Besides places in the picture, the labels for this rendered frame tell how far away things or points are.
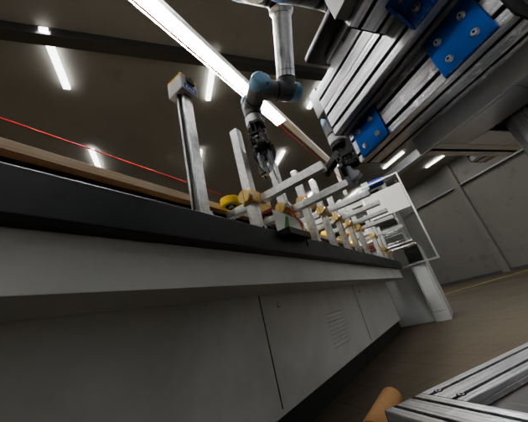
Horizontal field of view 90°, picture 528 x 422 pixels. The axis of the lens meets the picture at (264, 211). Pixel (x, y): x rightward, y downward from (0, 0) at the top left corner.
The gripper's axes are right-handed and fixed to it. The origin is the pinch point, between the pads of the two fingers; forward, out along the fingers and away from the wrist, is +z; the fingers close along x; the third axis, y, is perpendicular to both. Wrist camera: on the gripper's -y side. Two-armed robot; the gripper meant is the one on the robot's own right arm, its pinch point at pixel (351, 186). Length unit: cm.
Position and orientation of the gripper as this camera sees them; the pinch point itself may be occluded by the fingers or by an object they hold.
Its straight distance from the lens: 111.7
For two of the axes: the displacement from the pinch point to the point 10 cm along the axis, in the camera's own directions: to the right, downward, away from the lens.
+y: 7.8, -4.1, -4.7
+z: 2.3, 8.9, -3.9
